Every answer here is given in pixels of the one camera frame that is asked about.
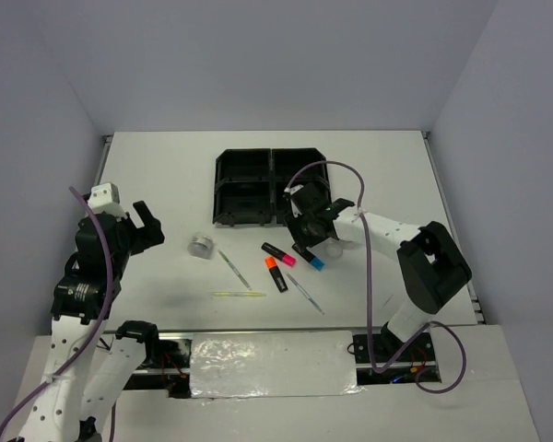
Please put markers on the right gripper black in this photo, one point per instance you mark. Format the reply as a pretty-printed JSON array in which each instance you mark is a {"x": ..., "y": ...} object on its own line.
[{"x": 300, "y": 238}]

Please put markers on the wrist white camera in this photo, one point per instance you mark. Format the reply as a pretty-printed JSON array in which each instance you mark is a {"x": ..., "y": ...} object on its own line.
[
  {"x": 105, "y": 199},
  {"x": 288, "y": 196}
]

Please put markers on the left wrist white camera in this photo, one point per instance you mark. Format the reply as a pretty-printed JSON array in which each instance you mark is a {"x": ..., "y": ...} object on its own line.
[{"x": 105, "y": 199}]

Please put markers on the yellow-green clear pen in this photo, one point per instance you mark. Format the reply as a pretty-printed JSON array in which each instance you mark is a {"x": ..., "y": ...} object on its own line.
[{"x": 237, "y": 294}]

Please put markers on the small clear tape roll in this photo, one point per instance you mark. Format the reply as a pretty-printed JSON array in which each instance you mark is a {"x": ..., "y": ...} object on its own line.
[{"x": 334, "y": 251}]

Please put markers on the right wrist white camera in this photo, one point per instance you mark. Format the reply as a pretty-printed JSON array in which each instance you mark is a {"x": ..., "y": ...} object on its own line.
[{"x": 288, "y": 196}]

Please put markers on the silver tape roll in case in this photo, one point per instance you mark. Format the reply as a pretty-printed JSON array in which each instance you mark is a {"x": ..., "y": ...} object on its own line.
[{"x": 201, "y": 246}]

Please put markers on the pink cap black highlighter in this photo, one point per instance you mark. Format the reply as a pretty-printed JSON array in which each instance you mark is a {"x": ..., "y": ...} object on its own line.
[{"x": 278, "y": 254}]

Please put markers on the blue cap black highlighter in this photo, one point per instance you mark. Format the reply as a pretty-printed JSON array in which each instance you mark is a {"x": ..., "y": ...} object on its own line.
[{"x": 309, "y": 257}]

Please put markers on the aluminium rail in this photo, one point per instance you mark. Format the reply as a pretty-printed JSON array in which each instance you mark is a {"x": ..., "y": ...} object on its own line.
[{"x": 171, "y": 357}]

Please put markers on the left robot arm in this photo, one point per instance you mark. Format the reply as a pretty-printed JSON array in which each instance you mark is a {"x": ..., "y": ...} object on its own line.
[{"x": 72, "y": 403}]

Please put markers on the black four-compartment organizer tray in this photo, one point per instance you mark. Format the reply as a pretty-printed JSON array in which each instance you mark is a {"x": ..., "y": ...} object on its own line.
[{"x": 250, "y": 184}]

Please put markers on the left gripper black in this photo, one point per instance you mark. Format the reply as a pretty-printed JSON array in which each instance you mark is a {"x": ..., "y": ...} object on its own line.
[{"x": 147, "y": 236}]

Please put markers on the large brown-core tape roll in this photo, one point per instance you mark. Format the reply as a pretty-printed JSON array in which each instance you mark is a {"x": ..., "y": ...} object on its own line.
[{"x": 341, "y": 244}]

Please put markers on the clear pen blue ink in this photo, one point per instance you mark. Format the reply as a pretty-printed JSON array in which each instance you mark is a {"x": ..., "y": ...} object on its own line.
[{"x": 305, "y": 293}]

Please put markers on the clear pen grey stripes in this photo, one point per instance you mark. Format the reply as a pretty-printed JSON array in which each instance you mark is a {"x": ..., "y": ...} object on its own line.
[{"x": 232, "y": 266}]

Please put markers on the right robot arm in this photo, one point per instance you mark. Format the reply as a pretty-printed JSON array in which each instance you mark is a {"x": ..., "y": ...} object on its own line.
[{"x": 433, "y": 268}]

